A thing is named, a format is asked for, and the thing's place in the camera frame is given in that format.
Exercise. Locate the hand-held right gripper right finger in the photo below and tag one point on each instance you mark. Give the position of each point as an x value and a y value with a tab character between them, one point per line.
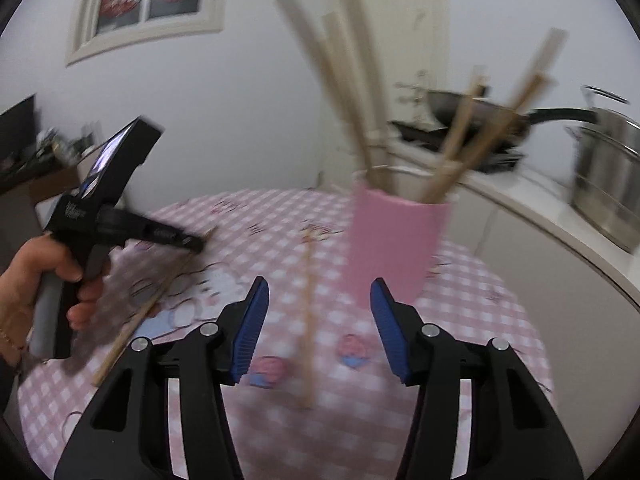
390	330

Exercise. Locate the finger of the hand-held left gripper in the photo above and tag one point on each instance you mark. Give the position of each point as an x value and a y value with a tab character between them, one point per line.
165	235

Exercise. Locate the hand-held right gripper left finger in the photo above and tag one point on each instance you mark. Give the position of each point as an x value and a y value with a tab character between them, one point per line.
250	330

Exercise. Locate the bamboo chopstick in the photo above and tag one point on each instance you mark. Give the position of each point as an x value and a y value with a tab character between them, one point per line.
308	335
135	330

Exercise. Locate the pink cup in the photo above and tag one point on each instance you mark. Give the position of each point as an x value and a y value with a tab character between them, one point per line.
395	240

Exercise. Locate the bunch of wooden chopsticks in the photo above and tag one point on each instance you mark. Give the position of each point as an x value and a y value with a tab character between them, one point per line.
362	155

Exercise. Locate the person's left forearm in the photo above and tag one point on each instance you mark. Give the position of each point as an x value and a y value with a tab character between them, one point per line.
6	360

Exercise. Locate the person's left hand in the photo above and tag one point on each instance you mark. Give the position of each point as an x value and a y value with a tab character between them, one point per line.
30	275

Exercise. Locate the dark wooden desk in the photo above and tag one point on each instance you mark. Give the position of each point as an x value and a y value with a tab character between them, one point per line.
50	185

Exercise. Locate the black monitor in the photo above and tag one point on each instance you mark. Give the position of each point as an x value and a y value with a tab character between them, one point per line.
17	130

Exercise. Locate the pink checked tablecloth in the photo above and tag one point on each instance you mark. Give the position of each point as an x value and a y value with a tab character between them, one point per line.
280	210

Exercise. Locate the cream framed window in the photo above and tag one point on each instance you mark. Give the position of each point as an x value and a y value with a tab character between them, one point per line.
150	32

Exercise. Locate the white kitchen cabinet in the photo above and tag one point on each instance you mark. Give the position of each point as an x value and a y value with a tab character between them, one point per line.
550	285

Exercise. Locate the black induction cooker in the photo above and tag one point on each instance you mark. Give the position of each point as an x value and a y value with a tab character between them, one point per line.
415	132

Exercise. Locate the large steel pot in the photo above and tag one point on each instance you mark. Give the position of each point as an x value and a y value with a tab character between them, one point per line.
610	185

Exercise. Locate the cream panelled door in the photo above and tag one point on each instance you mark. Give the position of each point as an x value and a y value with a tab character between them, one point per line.
410	35

